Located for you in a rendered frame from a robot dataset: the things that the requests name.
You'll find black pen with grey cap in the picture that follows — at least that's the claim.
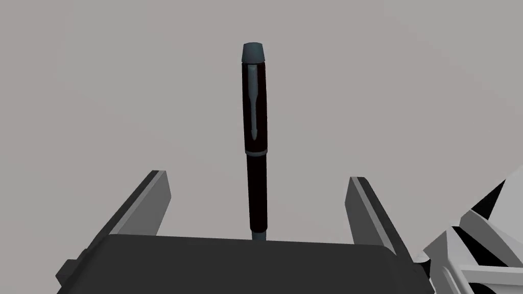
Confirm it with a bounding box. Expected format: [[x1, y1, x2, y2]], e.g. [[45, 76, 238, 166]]
[[241, 42, 269, 241]]

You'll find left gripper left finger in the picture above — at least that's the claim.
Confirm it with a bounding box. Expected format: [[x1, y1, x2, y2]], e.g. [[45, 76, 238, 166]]
[[86, 169, 172, 253]]

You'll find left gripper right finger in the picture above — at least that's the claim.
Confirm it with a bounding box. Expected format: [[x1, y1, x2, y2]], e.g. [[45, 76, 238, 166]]
[[345, 176, 413, 259]]

